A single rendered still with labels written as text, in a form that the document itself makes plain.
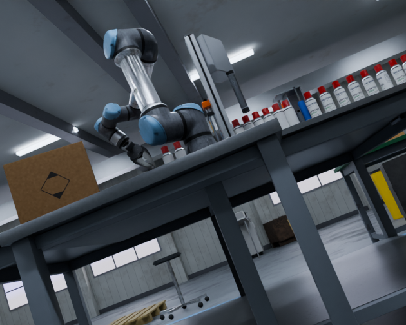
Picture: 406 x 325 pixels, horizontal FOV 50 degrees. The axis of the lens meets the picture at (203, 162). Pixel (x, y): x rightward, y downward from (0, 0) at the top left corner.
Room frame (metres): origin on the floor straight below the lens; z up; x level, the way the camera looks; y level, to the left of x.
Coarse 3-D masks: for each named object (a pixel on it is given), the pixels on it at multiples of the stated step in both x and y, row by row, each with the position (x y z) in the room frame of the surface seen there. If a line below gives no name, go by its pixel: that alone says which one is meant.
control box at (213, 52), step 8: (200, 40) 1.88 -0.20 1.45; (208, 40) 1.89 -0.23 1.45; (216, 40) 1.96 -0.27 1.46; (200, 48) 1.88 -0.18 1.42; (208, 48) 1.87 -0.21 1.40; (216, 48) 1.93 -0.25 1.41; (208, 56) 1.87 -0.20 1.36; (216, 56) 1.90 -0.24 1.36; (224, 56) 1.97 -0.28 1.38; (208, 64) 1.88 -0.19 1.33; (216, 64) 1.87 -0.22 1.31; (224, 64) 1.94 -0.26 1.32; (216, 72) 1.89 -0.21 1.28; (224, 72) 1.93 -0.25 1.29; (216, 80) 1.99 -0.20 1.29; (224, 80) 2.03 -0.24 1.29
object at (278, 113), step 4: (276, 104) 2.04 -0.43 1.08; (276, 108) 2.04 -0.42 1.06; (276, 112) 2.03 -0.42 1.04; (280, 112) 2.03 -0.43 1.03; (276, 116) 2.04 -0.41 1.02; (280, 116) 2.03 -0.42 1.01; (284, 116) 2.04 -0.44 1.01; (280, 120) 2.03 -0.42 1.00; (284, 120) 2.03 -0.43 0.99; (280, 124) 2.04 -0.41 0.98; (284, 124) 2.03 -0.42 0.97; (288, 124) 2.04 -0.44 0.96; (284, 128) 2.03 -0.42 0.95
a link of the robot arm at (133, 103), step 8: (144, 32) 1.66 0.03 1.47; (144, 40) 1.66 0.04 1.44; (152, 40) 1.69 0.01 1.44; (152, 48) 1.70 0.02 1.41; (144, 56) 1.73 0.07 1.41; (152, 56) 1.74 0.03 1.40; (144, 64) 1.78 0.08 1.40; (152, 64) 1.80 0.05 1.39; (128, 104) 1.99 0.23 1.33; (136, 104) 1.95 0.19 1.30; (128, 112) 1.97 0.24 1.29; (136, 112) 1.99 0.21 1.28; (128, 120) 2.00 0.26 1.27
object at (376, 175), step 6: (378, 168) 6.22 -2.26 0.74; (372, 174) 6.33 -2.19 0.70; (378, 174) 6.25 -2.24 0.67; (372, 180) 6.45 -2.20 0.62; (378, 180) 6.29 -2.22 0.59; (384, 180) 6.22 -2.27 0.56; (378, 186) 6.35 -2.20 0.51; (384, 186) 6.26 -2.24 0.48; (384, 192) 6.30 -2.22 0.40; (390, 192) 6.23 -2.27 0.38; (384, 198) 6.36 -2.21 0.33; (390, 198) 6.26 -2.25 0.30; (390, 204) 6.31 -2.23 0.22; (396, 204) 6.23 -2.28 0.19; (390, 210) 6.38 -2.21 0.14; (396, 210) 6.27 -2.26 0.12; (396, 216) 6.31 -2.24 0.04; (402, 216) 6.24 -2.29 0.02
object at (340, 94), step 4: (332, 84) 2.07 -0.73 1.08; (336, 84) 2.05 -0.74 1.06; (336, 88) 2.05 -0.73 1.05; (340, 88) 2.05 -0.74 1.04; (336, 92) 2.05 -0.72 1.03; (340, 92) 2.05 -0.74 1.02; (344, 92) 2.05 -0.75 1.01; (336, 96) 2.06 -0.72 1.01; (340, 96) 2.05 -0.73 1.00; (344, 96) 2.05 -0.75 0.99; (340, 100) 2.05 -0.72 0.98; (344, 100) 2.05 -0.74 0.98; (348, 100) 2.05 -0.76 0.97; (340, 104) 2.06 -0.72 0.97; (344, 104) 2.05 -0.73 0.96
